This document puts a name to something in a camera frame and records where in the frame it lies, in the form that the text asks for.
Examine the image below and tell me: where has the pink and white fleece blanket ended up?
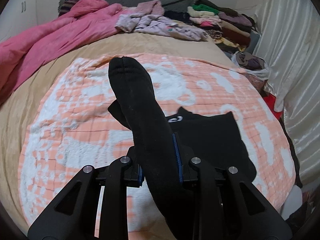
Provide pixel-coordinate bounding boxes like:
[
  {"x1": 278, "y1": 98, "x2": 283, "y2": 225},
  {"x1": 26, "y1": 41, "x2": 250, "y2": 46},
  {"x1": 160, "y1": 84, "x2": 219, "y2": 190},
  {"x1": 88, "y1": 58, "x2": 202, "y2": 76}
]
[{"x1": 18, "y1": 53, "x2": 296, "y2": 224}]

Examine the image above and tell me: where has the plastic bag with clothes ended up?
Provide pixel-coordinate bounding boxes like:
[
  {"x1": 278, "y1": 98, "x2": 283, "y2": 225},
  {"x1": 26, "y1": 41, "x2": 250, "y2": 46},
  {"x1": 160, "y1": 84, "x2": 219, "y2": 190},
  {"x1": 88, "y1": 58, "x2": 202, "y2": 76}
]
[{"x1": 231, "y1": 51, "x2": 270, "y2": 80}]

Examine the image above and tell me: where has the white wardrobe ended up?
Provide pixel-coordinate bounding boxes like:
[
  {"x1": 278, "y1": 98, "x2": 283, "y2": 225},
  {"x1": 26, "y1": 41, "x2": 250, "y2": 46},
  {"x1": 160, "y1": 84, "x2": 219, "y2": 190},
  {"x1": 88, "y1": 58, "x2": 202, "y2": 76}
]
[{"x1": 0, "y1": 0, "x2": 37, "y2": 42}]

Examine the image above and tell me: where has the mauve crumpled garment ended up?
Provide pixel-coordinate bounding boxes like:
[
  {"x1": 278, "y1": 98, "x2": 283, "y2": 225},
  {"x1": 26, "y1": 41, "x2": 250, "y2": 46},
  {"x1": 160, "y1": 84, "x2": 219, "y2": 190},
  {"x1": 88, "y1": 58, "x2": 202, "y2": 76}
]
[{"x1": 135, "y1": 0, "x2": 164, "y2": 16}]

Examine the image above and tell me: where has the black sweatshirt with orange print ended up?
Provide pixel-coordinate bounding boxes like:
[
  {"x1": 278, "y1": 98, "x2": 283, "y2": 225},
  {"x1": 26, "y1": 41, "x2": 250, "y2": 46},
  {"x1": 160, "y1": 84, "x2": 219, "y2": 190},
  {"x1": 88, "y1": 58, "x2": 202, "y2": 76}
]
[{"x1": 108, "y1": 57, "x2": 256, "y2": 239}]

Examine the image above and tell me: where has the lilac crumpled garment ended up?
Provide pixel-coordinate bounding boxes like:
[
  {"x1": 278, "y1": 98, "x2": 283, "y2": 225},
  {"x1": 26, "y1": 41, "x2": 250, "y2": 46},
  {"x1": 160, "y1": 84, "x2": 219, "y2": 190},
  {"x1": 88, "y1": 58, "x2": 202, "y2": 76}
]
[{"x1": 116, "y1": 14, "x2": 208, "y2": 42}]

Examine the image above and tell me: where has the striped dark pillow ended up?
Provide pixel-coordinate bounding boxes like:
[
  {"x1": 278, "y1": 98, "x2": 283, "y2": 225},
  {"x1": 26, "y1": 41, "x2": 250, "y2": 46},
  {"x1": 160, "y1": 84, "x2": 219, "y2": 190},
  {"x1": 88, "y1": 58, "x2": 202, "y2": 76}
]
[{"x1": 59, "y1": 0, "x2": 79, "y2": 16}]

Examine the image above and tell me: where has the stack of folded clothes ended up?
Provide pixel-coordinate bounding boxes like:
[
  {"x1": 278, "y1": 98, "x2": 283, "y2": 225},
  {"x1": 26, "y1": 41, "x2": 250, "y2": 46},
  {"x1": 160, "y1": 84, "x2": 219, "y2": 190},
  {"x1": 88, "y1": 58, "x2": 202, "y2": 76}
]
[{"x1": 187, "y1": 0, "x2": 260, "y2": 54}]

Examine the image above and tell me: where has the beige bed sheet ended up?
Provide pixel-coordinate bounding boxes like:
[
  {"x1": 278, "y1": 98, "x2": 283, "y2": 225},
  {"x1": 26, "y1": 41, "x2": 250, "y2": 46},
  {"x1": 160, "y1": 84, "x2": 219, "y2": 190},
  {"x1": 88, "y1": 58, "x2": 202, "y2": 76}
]
[{"x1": 0, "y1": 31, "x2": 237, "y2": 136}]

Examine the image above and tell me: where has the pink quilt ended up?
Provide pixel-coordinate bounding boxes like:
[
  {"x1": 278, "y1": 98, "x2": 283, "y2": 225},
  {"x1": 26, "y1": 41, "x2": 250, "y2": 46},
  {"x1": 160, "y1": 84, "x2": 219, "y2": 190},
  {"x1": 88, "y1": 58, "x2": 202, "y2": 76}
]
[{"x1": 1, "y1": 0, "x2": 128, "y2": 102}]

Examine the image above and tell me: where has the white satin curtain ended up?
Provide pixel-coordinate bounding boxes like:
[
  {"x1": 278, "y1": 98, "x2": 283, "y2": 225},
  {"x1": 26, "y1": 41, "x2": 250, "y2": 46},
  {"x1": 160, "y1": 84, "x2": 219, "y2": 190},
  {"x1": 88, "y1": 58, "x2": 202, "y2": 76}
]
[{"x1": 254, "y1": 0, "x2": 319, "y2": 184}]

